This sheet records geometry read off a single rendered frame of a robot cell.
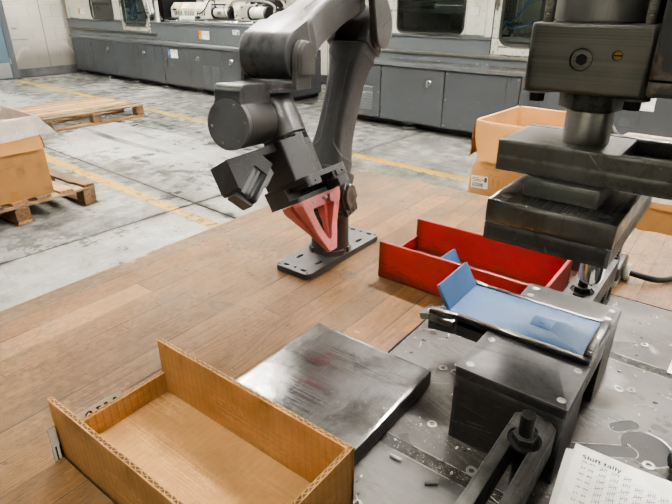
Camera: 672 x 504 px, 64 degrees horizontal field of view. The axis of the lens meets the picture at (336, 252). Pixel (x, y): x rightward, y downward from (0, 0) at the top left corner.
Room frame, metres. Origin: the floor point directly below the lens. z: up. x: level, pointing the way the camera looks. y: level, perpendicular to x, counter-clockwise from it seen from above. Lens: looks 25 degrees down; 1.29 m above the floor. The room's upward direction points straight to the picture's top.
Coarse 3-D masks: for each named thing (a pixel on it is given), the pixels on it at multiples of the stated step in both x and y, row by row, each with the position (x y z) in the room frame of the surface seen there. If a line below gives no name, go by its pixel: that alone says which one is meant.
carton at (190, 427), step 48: (144, 384) 0.44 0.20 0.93; (192, 384) 0.43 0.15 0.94; (240, 384) 0.39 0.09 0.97; (48, 432) 0.37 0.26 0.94; (96, 432) 0.33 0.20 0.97; (144, 432) 0.40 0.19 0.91; (192, 432) 0.40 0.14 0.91; (240, 432) 0.39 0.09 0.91; (288, 432) 0.35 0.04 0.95; (96, 480) 0.34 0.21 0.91; (144, 480) 0.28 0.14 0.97; (192, 480) 0.34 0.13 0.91; (240, 480) 0.34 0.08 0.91; (288, 480) 0.34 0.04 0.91; (336, 480) 0.30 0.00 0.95
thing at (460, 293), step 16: (464, 272) 0.54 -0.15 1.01; (448, 288) 0.51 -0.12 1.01; (464, 288) 0.53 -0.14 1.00; (480, 288) 0.54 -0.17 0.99; (448, 304) 0.49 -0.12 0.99; (464, 304) 0.50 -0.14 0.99; (480, 304) 0.50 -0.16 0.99; (496, 304) 0.50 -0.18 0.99; (512, 304) 0.50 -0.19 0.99; (528, 304) 0.50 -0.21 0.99; (496, 320) 0.47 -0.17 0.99; (512, 320) 0.47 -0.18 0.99; (528, 320) 0.47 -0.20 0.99; (560, 320) 0.47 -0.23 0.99; (576, 320) 0.47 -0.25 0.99; (528, 336) 0.44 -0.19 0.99; (544, 336) 0.44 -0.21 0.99; (560, 336) 0.44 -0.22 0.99; (576, 336) 0.44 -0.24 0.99; (592, 336) 0.44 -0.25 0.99; (576, 352) 0.42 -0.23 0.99
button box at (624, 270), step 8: (624, 256) 0.75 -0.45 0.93; (576, 264) 0.74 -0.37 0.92; (624, 264) 0.73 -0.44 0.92; (576, 272) 0.74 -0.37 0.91; (616, 272) 0.70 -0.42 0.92; (624, 272) 0.72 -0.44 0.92; (632, 272) 0.72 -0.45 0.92; (616, 280) 0.70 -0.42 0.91; (648, 280) 0.71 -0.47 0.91; (656, 280) 0.70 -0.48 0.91; (664, 280) 0.71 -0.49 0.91
